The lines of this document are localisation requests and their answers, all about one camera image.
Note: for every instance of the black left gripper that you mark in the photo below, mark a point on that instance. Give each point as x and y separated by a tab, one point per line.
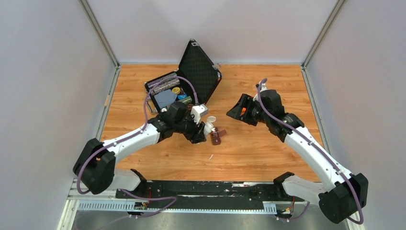
197	135

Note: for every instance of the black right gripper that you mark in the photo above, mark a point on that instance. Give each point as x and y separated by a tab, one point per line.
246	101

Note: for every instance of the amber pill jar white lid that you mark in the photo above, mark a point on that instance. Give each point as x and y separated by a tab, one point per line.
209	125

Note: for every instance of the brown pill organizer strip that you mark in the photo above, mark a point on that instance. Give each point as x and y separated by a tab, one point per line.
216	135

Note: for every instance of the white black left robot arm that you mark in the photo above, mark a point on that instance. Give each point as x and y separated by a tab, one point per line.
96	166

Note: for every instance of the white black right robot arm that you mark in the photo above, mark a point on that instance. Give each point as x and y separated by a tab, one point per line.
340	194

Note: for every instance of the black poker chip case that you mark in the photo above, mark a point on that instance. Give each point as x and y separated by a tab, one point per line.
196	78

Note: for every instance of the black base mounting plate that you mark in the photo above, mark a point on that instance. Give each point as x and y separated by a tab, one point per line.
209	195

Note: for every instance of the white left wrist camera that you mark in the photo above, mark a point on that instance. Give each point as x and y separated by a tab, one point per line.
198	111

